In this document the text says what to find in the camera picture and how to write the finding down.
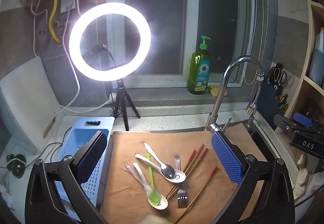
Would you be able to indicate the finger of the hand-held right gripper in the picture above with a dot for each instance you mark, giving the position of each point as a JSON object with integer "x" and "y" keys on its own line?
{"x": 303, "y": 119}
{"x": 284, "y": 124}

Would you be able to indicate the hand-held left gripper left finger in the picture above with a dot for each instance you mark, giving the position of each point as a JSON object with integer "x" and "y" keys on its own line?
{"x": 92, "y": 155}

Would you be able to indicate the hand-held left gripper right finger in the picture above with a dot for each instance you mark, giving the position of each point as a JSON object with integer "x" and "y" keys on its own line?
{"x": 226, "y": 160}

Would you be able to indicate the red-tipped wooden chopstick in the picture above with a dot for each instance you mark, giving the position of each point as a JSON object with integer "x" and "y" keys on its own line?
{"x": 212, "y": 172}
{"x": 192, "y": 154}
{"x": 198, "y": 150}
{"x": 202, "y": 154}

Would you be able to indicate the blue perforated plastic basket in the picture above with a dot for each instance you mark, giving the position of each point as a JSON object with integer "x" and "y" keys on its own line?
{"x": 76, "y": 135}

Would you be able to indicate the clear plastic spoon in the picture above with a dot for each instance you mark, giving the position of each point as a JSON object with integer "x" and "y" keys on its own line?
{"x": 131, "y": 170}

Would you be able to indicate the white ceramic spoon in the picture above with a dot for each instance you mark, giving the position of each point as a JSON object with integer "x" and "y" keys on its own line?
{"x": 163, "y": 205}
{"x": 181, "y": 175}

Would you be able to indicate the metal fork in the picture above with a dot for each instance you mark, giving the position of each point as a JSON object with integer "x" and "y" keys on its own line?
{"x": 182, "y": 198}

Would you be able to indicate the green plastic spoon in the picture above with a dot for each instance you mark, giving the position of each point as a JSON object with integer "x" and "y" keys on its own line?
{"x": 151, "y": 173}

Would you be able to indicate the black knife holder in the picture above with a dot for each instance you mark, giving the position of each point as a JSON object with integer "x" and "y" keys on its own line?
{"x": 268, "y": 102}

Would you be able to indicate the tan cloth mat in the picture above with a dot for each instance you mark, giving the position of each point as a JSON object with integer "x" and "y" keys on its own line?
{"x": 126, "y": 145}

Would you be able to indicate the white power strip with plugs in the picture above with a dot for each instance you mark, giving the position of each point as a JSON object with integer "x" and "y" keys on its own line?
{"x": 54, "y": 146}

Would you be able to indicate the blue bottle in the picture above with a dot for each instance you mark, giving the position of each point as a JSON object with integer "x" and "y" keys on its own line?
{"x": 317, "y": 61}

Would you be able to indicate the black tripod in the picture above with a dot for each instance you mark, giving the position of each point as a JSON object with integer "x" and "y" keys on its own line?
{"x": 124, "y": 105}

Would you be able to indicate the white extension socket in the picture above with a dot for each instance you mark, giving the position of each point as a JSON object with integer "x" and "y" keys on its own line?
{"x": 113, "y": 97}

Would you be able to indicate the yellow sponge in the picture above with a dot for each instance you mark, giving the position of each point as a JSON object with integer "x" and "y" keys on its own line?
{"x": 214, "y": 91}

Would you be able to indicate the chrome kitchen faucet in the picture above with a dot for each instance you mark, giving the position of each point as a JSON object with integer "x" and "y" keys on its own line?
{"x": 222, "y": 87}

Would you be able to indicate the white plastic cutting board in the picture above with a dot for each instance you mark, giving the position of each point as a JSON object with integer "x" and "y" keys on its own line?
{"x": 27, "y": 97}

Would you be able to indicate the green dish soap bottle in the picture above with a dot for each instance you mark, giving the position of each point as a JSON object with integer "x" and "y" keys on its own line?
{"x": 198, "y": 74}

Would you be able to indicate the black gooseneck phone clamp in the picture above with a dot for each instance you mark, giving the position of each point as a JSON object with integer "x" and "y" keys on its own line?
{"x": 95, "y": 50}

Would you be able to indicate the dark window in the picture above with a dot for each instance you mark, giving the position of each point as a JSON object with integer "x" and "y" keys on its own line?
{"x": 157, "y": 11}

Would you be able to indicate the white wall socket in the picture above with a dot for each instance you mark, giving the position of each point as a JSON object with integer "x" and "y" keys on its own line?
{"x": 67, "y": 1}

